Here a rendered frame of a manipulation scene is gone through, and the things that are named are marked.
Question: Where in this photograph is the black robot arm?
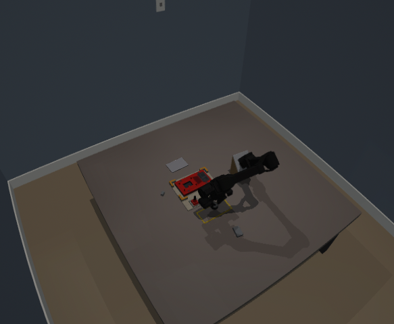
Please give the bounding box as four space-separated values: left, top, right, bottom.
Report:
198 151 280 199

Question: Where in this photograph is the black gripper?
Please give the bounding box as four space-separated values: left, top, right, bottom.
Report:
198 189 233 209

